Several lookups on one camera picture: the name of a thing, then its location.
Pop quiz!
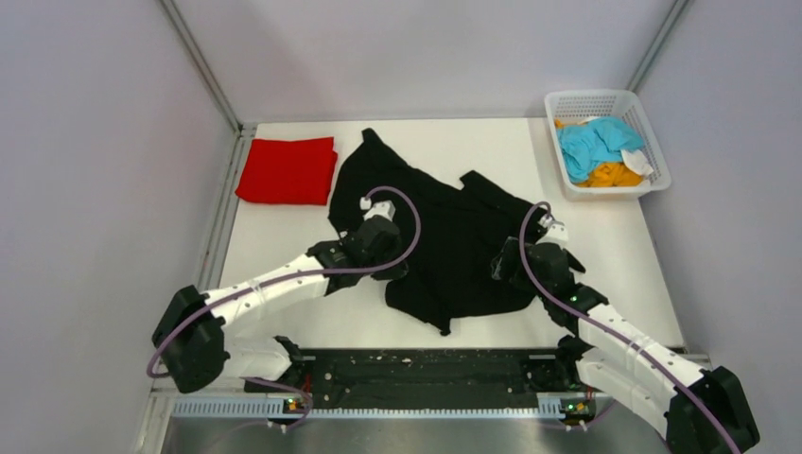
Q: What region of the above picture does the black t shirt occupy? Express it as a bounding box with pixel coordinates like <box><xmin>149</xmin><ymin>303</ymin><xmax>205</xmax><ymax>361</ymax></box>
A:
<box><xmin>328</xmin><ymin>129</ymin><xmax>533</xmax><ymax>336</ymax></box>

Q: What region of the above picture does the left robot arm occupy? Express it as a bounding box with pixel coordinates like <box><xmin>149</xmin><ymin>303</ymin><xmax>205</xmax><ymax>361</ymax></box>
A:
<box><xmin>151</xmin><ymin>210</ymin><xmax>407</xmax><ymax>393</ymax></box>

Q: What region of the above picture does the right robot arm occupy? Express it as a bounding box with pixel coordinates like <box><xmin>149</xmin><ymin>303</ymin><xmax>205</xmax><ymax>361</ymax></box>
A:
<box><xmin>491</xmin><ymin>237</ymin><xmax>760</xmax><ymax>453</ymax></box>

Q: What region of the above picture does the folded red t shirt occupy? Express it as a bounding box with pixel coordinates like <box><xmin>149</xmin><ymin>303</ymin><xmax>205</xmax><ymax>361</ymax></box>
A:
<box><xmin>235</xmin><ymin>136</ymin><xmax>338</xmax><ymax>206</ymax></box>

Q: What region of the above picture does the orange t shirt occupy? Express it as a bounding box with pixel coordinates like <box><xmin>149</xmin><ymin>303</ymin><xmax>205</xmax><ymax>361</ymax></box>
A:
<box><xmin>554</xmin><ymin>117</ymin><xmax>644</xmax><ymax>188</ymax></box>

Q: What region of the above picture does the white garment in basket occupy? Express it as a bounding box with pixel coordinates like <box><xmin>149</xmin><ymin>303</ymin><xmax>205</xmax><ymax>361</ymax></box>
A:
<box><xmin>620</xmin><ymin>149</ymin><xmax>654</xmax><ymax>179</ymax></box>

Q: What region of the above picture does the blue t shirt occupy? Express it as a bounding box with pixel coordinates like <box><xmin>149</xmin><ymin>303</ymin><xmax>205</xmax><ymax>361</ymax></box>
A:
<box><xmin>556</xmin><ymin>116</ymin><xmax>645</xmax><ymax>183</ymax></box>

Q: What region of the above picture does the white plastic laundry basket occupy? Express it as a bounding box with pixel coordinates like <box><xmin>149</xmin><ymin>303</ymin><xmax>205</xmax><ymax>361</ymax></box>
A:
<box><xmin>544</xmin><ymin>89</ymin><xmax>671</xmax><ymax>201</ymax></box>

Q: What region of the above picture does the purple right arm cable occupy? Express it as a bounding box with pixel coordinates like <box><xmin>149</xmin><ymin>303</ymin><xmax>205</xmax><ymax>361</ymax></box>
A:
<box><xmin>517</xmin><ymin>201</ymin><xmax>747</xmax><ymax>454</ymax></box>

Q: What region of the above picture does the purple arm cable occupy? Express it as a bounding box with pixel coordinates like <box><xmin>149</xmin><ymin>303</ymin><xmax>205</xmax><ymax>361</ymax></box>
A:
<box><xmin>517</xmin><ymin>201</ymin><xmax>747</xmax><ymax>454</ymax></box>
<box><xmin>146</xmin><ymin>184</ymin><xmax>423</xmax><ymax>433</ymax></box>

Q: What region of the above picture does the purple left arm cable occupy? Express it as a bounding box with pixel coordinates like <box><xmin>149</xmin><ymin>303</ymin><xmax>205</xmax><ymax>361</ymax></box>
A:
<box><xmin>146</xmin><ymin>184</ymin><xmax>423</xmax><ymax>433</ymax></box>

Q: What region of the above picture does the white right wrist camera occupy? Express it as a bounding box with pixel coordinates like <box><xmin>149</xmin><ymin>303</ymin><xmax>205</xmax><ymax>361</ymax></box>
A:
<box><xmin>537</xmin><ymin>214</ymin><xmax>568</xmax><ymax>249</ymax></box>

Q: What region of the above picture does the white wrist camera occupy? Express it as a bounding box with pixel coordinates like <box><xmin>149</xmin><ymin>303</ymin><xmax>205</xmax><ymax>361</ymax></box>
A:
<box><xmin>359</xmin><ymin>197</ymin><xmax>395</xmax><ymax>221</ymax></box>
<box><xmin>537</xmin><ymin>214</ymin><xmax>568</xmax><ymax>249</ymax></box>

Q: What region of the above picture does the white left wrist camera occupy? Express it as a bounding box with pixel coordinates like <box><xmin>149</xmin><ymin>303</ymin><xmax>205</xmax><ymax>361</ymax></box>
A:
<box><xmin>359</xmin><ymin>197</ymin><xmax>395</xmax><ymax>221</ymax></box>

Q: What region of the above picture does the aluminium corner rail left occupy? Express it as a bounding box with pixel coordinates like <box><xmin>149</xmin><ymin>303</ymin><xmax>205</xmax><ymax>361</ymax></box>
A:
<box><xmin>157</xmin><ymin>0</ymin><xmax>243</xmax><ymax>134</ymax></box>

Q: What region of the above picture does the aluminium corner rail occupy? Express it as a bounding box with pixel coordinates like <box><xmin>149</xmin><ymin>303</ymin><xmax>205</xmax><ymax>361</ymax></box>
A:
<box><xmin>157</xmin><ymin>0</ymin><xmax>243</xmax><ymax>134</ymax></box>
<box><xmin>626</xmin><ymin>0</ymin><xmax>694</xmax><ymax>92</ymax></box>

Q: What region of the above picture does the aluminium front rail frame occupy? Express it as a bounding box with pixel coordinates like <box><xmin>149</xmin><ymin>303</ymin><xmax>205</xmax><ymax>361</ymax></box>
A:
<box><xmin>134</xmin><ymin>350</ymin><xmax>716</xmax><ymax>454</ymax></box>

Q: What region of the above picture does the aluminium corner rail right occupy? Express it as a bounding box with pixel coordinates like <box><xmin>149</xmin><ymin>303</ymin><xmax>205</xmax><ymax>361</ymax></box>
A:
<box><xmin>626</xmin><ymin>0</ymin><xmax>694</xmax><ymax>92</ymax></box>

